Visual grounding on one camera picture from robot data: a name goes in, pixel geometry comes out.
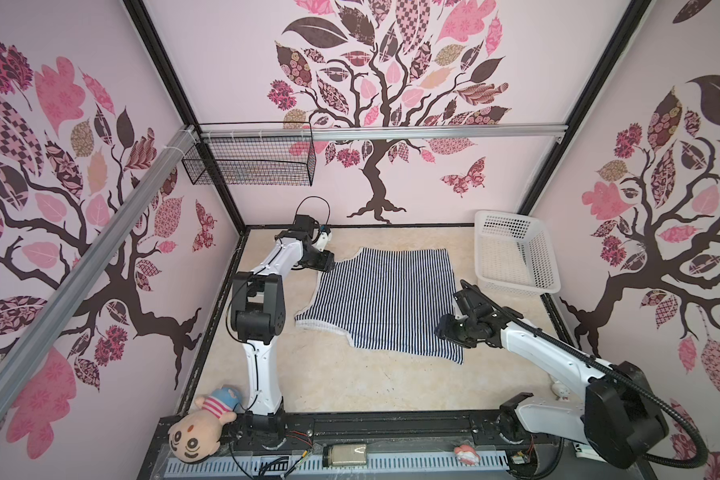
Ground navy striped tank top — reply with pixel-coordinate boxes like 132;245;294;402
294;248;464;365

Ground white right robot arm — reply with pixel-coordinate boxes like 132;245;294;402
437;281;669;469

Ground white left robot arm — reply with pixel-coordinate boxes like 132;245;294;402
225;214;335;436

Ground white plastic laundry basket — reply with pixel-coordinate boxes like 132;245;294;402
474;210;561;297

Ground small white rabbit figurine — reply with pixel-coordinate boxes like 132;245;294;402
551;380;571;401

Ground plush doll striped shirt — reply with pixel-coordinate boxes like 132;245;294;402
168;386;241;463

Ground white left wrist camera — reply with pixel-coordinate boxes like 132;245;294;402
312;225;332;251

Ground pink toy on rail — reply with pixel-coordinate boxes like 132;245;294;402
454;444;481;466

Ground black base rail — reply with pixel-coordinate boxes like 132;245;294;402
137;407;637;480

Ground black wire mesh basket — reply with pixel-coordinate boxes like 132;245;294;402
182;120;317;187

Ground aluminium rail back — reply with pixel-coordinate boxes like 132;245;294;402
201;124;568;141

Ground aluminium rail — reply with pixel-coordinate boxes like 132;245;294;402
0;125;197;420
201;124;568;141

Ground beige box on rail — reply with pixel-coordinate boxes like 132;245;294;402
323;444;368;468

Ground black corner frame post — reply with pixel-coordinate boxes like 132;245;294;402
123;0;248;235
517;0;654;215

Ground black right corner frame post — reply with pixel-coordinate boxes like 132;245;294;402
517;0;654;215

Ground aluminium rail left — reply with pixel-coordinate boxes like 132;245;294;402
0;125;197;420

